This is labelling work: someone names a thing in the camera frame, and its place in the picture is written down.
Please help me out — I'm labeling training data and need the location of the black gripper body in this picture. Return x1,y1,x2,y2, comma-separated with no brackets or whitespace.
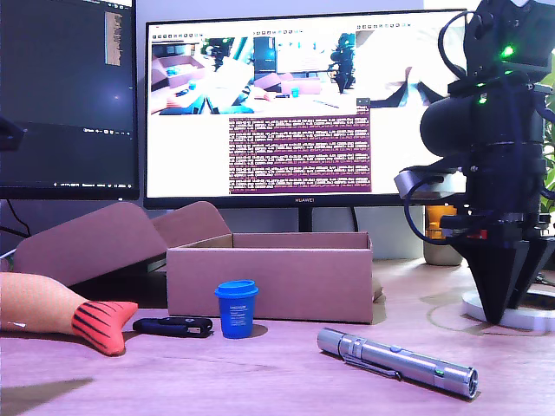
440,159,555,244

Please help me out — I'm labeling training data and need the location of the white tape roll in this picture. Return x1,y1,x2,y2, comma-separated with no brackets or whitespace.
460,289,555,334

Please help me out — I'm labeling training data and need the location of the open cardboard box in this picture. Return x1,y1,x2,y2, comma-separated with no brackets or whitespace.
12,200,385,326

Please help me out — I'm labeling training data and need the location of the green leafy houseplant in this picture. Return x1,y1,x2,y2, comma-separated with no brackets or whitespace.
537,71,555,209

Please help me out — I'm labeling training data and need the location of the amber glass lamp, grey base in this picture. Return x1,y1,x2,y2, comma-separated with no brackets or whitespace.
422,205,465,267

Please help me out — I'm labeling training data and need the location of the silver pen flashlight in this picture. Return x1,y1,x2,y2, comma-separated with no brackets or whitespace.
316,327,480,401

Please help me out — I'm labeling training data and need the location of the Huawei computer monitor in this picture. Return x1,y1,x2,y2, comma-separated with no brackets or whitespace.
143,9,476,235

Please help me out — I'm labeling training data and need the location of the small blue lidded cup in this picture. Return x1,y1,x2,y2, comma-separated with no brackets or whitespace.
213,280,260,341

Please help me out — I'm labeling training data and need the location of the black USB stick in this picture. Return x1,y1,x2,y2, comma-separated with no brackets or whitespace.
132,316,215,340

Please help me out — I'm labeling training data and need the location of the dark computer monitor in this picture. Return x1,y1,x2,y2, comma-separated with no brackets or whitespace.
0,0,140,202

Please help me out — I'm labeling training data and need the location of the orange fish plush toy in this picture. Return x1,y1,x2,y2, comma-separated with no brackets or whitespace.
0,271,140,358

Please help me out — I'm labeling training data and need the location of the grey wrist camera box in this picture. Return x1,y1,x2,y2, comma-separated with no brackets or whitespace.
393,168,468,201

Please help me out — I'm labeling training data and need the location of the black camera cable loop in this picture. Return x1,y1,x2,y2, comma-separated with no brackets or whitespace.
404,172,468,246

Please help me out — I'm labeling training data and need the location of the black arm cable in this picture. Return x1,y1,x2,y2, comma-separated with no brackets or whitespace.
437,10,479,84

